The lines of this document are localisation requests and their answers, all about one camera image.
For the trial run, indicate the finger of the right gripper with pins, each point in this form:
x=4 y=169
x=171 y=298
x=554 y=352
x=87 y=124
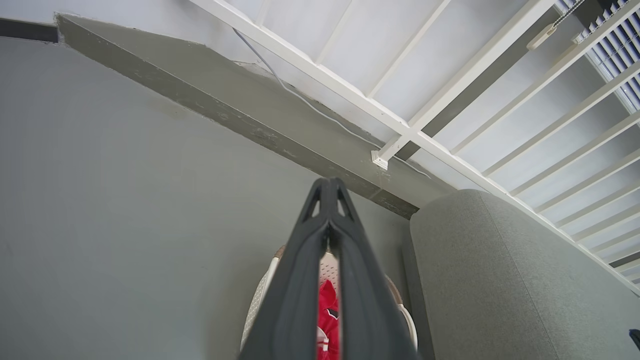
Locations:
x=636 y=337

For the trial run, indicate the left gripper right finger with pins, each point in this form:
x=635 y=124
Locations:
x=365 y=300

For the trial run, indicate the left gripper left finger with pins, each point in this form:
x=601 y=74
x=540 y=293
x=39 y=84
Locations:
x=295 y=280

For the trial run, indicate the white perforated laundry basket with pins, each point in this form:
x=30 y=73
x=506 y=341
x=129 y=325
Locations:
x=257 y=305

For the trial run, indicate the red and white shirt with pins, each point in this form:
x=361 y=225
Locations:
x=327 y=305

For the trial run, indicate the grey fabric sofa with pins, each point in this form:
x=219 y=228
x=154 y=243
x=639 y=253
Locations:
x=500 y=280

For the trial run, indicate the white railing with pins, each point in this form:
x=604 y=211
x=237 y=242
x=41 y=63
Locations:
x=350 y=92

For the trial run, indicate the white window blind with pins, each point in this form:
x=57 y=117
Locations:
x=617 y=45

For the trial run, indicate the black baseboard strip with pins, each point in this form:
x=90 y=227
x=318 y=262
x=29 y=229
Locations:
x=27 y=31

